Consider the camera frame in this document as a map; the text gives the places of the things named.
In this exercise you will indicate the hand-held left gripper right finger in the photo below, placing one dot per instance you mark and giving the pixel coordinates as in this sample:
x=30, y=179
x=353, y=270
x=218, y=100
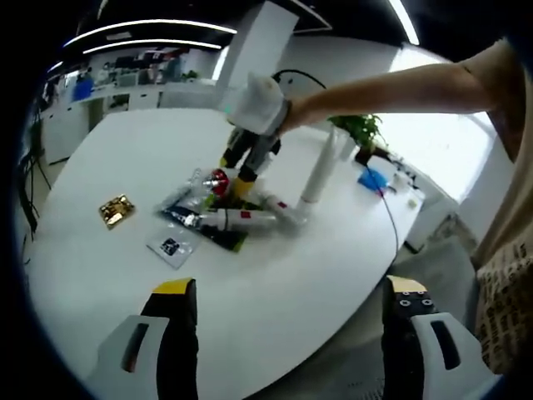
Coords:
x=399, y=346

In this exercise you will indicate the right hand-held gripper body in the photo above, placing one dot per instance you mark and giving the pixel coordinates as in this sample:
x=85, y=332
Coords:
x=260, y=108

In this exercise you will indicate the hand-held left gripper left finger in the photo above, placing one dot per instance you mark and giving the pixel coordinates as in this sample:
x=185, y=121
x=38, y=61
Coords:
x=175, y=346

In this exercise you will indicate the red capped skincare bottle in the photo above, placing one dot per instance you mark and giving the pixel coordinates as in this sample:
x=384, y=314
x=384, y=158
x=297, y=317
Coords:
x=218, y=181

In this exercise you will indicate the white red label skincare bottle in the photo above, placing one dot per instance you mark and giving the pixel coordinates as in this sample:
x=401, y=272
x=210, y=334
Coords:
x=245, y=217

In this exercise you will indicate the slim white skincare tube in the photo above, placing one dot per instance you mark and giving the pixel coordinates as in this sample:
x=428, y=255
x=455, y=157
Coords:
x=287, y=212

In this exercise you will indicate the large white skincare tube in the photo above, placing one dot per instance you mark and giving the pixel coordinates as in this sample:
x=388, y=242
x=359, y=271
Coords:
x=320, y=166

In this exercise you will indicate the silver clear skincare sachet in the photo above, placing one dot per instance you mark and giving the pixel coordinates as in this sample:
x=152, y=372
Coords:
x=185, y=189

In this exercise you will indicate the black green skincare sachet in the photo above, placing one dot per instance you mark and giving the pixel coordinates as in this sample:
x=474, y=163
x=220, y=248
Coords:
x=227, y=239

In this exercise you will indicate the dark blue skincare sachet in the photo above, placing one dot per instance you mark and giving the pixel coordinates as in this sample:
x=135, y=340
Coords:
x=179, y=216

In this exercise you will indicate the clear skincare sachet dark print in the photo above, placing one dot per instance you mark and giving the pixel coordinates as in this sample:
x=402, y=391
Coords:
x=172, y=250

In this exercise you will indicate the gold foil skincare sachet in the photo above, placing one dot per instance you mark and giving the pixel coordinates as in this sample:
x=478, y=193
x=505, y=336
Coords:
x=117, y=210

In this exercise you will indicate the potted green plant white pot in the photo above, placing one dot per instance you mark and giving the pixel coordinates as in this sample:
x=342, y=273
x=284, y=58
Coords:
x=362, y=129

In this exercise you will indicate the blue crumpled object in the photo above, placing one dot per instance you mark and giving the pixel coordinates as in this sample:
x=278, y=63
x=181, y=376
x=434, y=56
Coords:
x=372, y=179

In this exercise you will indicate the white counter cabinet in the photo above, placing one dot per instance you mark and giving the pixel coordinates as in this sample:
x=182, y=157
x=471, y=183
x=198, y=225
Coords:
x=125, y=98

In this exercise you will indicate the blue bin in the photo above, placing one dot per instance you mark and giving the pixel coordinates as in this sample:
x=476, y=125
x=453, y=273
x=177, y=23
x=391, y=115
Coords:
x=83, y=89

